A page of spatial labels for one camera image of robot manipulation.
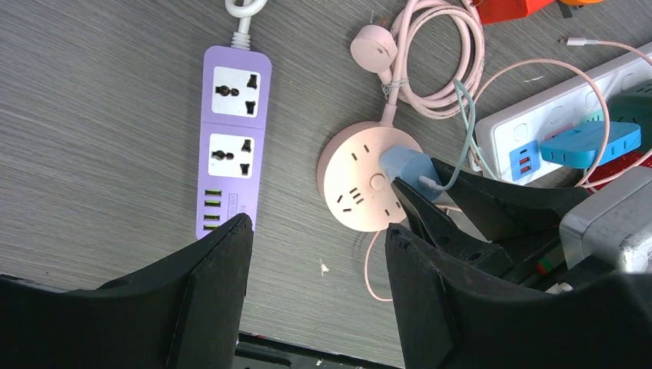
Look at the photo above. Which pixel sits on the purple power strip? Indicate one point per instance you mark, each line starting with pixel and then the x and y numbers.
pixel 235 93

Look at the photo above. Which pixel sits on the pink round socket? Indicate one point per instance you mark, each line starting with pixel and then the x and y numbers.
pixel 351 180

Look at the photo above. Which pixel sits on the orange curved block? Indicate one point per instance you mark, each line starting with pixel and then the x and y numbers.
pixel 580 3

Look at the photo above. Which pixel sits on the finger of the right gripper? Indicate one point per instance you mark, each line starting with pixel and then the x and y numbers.
pixel 432 225

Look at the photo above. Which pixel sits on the white multicolour power strip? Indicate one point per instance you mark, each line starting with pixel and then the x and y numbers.
pixel 543 115

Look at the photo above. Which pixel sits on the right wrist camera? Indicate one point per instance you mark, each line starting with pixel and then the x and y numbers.
pixel 613 225

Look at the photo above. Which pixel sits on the red cube adapter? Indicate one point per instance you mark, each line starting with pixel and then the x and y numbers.
pixel 496 11

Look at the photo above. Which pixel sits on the blue plug adapter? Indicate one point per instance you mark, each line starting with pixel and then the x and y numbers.
pixel 577 147

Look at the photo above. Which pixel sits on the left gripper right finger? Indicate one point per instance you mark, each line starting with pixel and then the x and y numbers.
pixel 452 315

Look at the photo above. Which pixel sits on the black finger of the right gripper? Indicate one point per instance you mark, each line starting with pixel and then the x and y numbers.
pixel 501 210

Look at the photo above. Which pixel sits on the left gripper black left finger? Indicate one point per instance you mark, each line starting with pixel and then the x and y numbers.
pixel 182 311

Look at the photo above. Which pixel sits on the dark green cube adapter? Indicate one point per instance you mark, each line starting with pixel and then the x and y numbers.
pixel 634 105

